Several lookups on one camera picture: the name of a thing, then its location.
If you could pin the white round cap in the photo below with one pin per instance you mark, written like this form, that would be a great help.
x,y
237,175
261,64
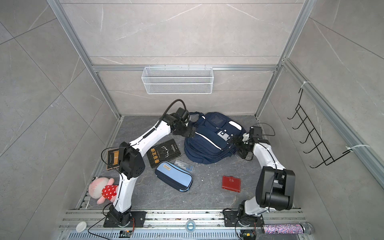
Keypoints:
x,y
81,227

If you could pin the pink plush doll red dress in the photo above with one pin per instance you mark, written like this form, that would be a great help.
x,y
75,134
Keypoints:
x,y
102,189

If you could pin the glittery purple tube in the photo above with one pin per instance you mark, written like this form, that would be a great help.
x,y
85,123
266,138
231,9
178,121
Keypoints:
x,y
289,229

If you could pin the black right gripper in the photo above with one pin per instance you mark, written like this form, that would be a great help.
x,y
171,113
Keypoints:
x,y
240,139

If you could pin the clear plastic eraser box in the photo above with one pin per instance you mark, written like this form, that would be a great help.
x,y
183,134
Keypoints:
x,y
184,166

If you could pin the white wire mesh basket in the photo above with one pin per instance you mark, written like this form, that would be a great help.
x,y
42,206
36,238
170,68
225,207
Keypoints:
x,y
178,80

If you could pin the brown and black book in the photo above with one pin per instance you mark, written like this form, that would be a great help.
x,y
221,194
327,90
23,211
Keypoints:
x,y
113,159

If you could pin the navy blue student backpack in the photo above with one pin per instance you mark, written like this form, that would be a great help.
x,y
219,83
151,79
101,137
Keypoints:
x,y
214,138

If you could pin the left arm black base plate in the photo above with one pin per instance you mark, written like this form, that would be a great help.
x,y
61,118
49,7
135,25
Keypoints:
x,y
136,219

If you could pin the red wallet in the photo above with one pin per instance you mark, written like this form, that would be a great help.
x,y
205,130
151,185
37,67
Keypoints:
x,y
231,183

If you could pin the black wire hook rack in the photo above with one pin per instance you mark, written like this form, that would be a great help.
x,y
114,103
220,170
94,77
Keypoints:
x,y
313,136

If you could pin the aluminium rail frame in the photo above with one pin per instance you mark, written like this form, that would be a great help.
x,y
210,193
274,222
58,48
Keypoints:
x,y
170,225

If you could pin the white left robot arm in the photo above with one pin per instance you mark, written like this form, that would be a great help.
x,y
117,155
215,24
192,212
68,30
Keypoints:
x,y
131,163

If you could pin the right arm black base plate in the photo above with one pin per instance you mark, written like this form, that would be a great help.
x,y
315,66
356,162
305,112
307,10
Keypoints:
x,y
236,218

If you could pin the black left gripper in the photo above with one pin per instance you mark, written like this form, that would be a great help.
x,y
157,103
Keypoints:
x,y
190,132

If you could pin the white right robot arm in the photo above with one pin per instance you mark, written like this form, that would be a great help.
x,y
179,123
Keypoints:
x,y
276,185

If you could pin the clear tape roll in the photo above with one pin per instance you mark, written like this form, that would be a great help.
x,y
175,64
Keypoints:
x,y
190,226

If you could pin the black book gold lettering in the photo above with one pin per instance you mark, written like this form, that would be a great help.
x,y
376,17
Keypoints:
x,y
163,152

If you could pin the light blue pencil case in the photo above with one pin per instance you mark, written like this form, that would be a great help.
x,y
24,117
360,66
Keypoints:
x,y
174,176

